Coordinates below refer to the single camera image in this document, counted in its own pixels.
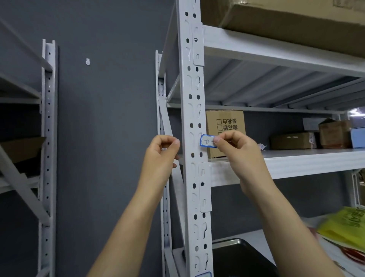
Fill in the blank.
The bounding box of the person's left hand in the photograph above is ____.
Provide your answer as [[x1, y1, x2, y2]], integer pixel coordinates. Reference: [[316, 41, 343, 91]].
[[136, 134, 181, 200]]

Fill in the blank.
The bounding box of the white paper sheet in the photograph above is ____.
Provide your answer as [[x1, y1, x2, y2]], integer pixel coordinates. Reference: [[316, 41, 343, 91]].
[[302, 117, 329, 132]]

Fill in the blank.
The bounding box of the person's right hand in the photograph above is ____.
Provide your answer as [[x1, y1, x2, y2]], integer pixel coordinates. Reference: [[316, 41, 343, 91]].
[[213, 131, 276, 200]]

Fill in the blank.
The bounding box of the person's right forearm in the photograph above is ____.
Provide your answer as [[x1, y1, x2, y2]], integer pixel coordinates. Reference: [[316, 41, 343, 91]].
[[242, 181, 346, 277]]

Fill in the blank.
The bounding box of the yellow-green plastic bag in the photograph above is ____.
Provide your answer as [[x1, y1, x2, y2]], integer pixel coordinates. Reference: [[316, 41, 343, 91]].
[[318, 207, 365, 252]]

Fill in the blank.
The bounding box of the brown box with red print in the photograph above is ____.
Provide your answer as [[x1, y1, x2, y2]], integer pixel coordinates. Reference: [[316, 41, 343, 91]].
[[318, 118, 354, 149]]

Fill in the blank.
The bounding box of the small printed cardboard box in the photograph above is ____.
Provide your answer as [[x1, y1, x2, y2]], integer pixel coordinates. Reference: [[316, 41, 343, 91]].
[[206, 110, 246, 159]]

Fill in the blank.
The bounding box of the steel tray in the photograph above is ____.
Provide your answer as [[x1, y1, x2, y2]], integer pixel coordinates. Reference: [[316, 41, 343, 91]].
[[212, 239, 279, 277]]

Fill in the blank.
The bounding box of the person's left forearm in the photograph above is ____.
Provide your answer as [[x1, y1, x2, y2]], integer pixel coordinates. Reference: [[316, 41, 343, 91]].
[[87, 187, 167, 277]]

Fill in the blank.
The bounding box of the flat brown cardboard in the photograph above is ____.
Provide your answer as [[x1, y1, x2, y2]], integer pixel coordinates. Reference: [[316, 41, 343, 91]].
[[0, 136, 47, 172]]

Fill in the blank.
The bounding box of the white perforated shelf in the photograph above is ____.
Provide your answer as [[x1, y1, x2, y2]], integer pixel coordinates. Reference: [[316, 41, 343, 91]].
[[175, 0, 214, 277]]

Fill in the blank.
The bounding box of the flat cardboard box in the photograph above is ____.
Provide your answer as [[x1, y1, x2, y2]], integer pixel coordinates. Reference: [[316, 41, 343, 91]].
[[270, 132, 317, 150]]

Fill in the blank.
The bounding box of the light blue box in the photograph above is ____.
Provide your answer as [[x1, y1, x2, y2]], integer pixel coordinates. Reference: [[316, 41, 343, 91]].
[[350, 127, 365, 149]]

